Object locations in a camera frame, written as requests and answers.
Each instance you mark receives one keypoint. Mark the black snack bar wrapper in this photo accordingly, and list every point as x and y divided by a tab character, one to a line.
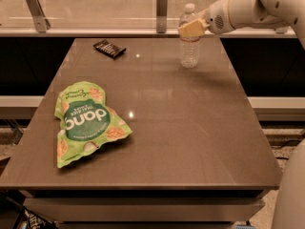
109	49

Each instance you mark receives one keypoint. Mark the right metal railing bracket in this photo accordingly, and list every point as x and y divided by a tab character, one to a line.
281	30

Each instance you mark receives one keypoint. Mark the clear plastic water bottle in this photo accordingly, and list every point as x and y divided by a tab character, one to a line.
189	46

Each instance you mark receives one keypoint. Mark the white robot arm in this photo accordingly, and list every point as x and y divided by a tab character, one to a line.
289	212

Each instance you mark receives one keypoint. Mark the left metal railing bracket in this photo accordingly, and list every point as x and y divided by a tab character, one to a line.
39	18

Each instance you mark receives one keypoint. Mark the glass railing panel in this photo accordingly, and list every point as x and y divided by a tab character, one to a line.
94	14

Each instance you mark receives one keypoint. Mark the middle metal railing bracket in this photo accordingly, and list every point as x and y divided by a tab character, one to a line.
161	16

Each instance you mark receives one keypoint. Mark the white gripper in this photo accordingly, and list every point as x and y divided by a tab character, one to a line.
216	17

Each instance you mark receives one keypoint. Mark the grey table drawer front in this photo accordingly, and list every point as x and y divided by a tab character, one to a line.
145	209

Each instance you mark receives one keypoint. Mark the green rice chip bag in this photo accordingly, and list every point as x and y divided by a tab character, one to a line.
86	122

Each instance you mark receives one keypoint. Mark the metal railing bracket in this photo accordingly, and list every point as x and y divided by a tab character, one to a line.
161	16
281	30
39	18

